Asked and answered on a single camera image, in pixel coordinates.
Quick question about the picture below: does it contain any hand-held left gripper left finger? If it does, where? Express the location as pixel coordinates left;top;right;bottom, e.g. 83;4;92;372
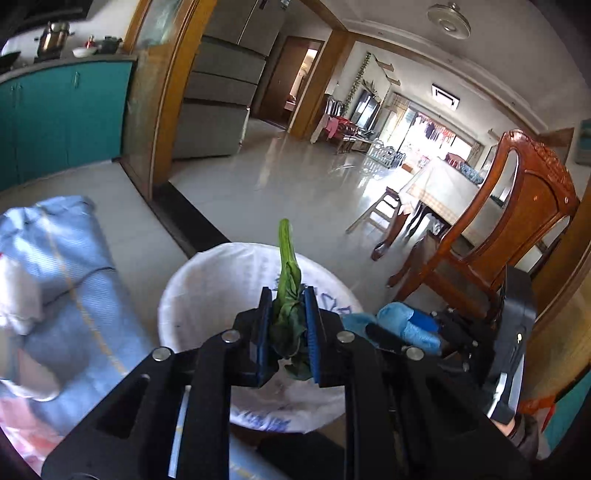
41;286;278;480

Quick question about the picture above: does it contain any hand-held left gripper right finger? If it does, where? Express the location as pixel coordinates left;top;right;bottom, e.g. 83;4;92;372
302;286;532;480

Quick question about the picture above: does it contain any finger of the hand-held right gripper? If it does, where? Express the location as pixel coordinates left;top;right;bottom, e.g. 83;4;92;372
410;310;445;334
366;323;408;355

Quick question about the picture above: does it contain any light blue cloth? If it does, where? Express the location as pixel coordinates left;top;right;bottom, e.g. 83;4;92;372
342;302;445;357

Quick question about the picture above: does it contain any green vegetable leaf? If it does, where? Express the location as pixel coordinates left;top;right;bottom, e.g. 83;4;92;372
269;218;311;382

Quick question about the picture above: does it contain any trash bin with white liner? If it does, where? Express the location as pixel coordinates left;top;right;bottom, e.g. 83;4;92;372
158;242;365;435

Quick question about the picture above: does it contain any person's right forearm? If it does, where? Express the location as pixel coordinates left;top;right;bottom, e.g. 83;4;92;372
492;412;553;463

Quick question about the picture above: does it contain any orange plastic bag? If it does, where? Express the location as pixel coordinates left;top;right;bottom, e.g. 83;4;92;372
521;394;560;431

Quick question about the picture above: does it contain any wooden stool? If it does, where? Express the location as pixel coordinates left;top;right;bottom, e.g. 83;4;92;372
346;186;403;234

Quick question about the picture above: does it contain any carved wooden chair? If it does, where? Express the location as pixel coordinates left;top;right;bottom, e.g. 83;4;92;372
387;128;581;320

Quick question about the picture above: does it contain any dining table with tablecloth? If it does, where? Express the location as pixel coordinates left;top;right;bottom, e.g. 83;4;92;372
371;156;505;262

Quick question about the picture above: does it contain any light blue tablecloth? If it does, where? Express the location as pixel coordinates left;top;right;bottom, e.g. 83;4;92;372
0;196;296;480

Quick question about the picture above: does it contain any black television cabinet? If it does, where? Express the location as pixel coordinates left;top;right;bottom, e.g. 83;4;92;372
353;89;382;131

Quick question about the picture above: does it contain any ceiling air vent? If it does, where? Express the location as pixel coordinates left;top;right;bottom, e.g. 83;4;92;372
431;83;463;110

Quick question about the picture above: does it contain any green hanging garland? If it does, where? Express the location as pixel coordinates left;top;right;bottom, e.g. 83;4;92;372
345;51;373;112

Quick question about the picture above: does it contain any grey refrigerator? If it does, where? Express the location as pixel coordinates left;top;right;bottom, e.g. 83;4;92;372
172;0;283;161

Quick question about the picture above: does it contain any white crumpled plastic bag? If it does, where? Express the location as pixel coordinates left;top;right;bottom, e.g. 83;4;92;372
0;251;61;401

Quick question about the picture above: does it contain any wooden room door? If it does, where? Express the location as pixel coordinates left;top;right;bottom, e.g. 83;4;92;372
255;36;327;131

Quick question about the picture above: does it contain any teal kitchen cabinet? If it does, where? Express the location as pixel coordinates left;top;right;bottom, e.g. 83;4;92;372
0;54;138;193

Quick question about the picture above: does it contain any round ceiling lamp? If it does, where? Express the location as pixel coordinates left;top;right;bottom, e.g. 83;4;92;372
427;2;473;41

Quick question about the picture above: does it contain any steel cooking pot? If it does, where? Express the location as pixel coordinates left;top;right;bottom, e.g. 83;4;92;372
36;21;75;59

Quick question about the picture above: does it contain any framed wall picture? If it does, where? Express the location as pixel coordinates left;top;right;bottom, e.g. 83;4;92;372
577;119;591;165

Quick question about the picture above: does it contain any wooden doorway frame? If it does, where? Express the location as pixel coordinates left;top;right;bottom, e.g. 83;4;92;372
288;28;357;142

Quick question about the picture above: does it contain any wooden sliding door frame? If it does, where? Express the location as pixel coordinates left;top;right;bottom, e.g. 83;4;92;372
120;0;205;198

